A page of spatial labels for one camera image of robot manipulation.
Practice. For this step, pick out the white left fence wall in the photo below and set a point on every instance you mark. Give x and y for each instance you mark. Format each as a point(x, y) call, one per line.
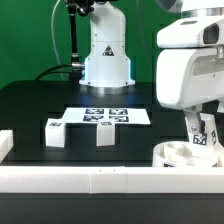
point(6, 143)

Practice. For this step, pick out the white round stool seat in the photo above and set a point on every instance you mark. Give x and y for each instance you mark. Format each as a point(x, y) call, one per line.
point(183, 154)

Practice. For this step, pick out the white tag sheet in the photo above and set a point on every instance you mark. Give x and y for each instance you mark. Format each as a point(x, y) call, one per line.
point(92, 115)

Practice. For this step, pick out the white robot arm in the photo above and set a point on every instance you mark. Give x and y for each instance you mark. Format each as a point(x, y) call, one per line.
point(107, 65)

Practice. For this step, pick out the white front fence wall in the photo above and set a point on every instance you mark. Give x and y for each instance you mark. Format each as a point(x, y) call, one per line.
point(96, 180)

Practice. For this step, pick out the white fence wall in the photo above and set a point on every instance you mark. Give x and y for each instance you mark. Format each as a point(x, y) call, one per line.
point(96, 180)
point(6, 143)

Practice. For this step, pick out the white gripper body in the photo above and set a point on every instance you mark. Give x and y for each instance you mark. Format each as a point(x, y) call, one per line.
point(189, 77)

